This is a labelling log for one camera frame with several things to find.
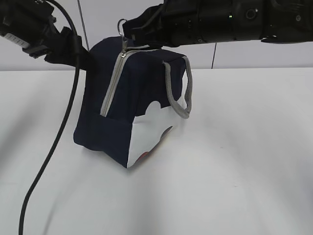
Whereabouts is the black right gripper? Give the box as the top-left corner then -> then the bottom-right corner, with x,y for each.
122,0 -> 203,47

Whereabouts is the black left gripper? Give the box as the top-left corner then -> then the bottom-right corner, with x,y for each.
4,2 -> 97,71

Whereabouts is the navy blue lunch bag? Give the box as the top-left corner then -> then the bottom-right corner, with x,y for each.
73,37 -> 193,168

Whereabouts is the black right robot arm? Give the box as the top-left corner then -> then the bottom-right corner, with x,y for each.
123,0 -> 313,47

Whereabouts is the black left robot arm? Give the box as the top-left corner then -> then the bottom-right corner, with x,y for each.
0,0 -> 96,71

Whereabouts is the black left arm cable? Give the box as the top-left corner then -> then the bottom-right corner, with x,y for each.
18,0 -> 84,235

